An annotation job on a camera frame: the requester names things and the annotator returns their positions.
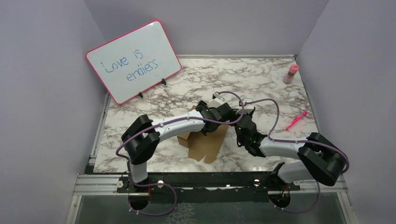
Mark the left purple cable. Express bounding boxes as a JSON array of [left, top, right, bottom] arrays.
[[115, 91, 246, 216]]

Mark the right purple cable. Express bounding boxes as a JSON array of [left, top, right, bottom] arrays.
[[242, 98, 350, 214]]

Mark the purple cable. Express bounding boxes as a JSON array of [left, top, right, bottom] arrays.
[[242, 98, 350, 214], [115, 91, 246, 216]]

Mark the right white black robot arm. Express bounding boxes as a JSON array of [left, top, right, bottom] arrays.
[[232, 109, 349, 190]]

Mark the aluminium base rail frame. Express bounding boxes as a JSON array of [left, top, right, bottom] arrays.
[[67, 56, 356, 224]]

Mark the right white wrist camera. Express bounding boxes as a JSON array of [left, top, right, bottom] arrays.
[[236, 98, 255, 116]]

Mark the brown cardboard box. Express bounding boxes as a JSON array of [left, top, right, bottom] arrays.
[[177, 125, 228, 164]]

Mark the pink framed whiteboard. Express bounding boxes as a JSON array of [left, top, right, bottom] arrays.
[[85, 20, 182, 105]]

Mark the pink marker pen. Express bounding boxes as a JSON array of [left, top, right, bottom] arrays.
[[285, 111, 309, 131]]

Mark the pink glitter bottle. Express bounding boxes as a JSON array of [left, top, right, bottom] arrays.
[[283, 64, 299, 84]]

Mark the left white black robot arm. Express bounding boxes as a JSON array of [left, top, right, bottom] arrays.
[[121, 103, 242, 192]]

